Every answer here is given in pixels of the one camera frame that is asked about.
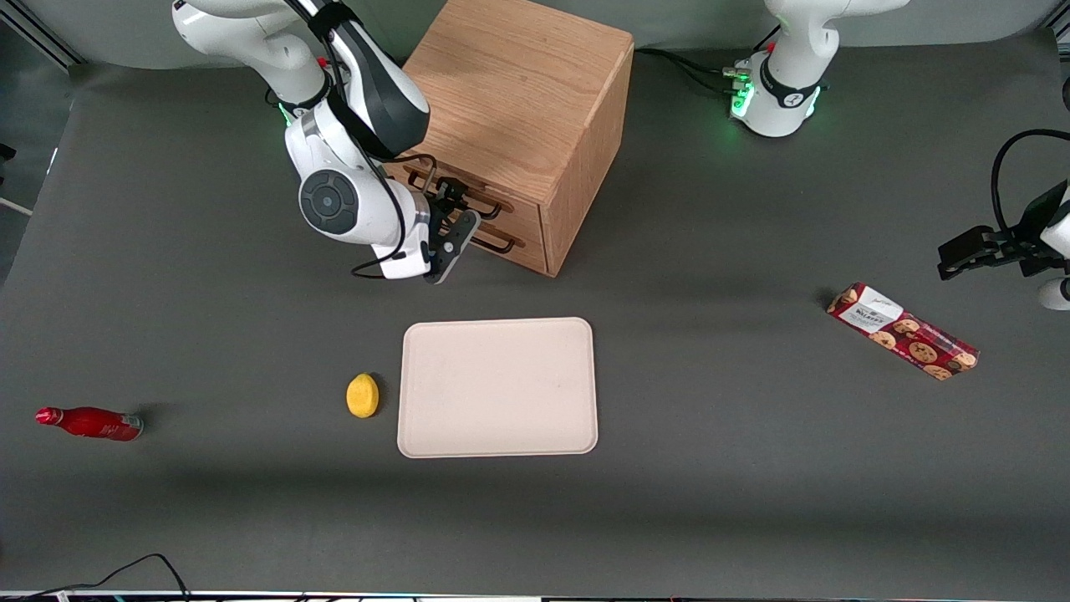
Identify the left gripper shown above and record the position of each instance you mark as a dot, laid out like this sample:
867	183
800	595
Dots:
1011	248

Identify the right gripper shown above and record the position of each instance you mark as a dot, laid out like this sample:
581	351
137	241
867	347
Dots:
440	206

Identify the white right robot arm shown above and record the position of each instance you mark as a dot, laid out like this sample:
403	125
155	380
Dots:
334	201

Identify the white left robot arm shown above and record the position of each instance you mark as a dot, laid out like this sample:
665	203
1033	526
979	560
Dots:
786	84

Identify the oak wooden drawer cabinet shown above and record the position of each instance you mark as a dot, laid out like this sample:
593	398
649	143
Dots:
518	92

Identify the red tartan cookie box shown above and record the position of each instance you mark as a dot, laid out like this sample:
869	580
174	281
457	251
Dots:
907	333

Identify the beige rectangular tray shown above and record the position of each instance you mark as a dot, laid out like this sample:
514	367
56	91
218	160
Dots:
497	386

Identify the yellow lemon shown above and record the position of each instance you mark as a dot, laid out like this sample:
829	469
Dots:
362	396

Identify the red bottle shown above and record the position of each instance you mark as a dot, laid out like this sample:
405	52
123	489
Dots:
92	423

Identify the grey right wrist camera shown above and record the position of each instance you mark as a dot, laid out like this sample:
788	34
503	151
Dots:
456	242

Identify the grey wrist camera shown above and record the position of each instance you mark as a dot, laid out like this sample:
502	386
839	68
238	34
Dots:
456	242
1055	294

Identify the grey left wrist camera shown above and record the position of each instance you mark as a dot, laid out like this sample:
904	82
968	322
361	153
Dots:
1055	294

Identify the grey aluminium frame bar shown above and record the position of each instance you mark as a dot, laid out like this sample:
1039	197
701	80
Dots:
42	32

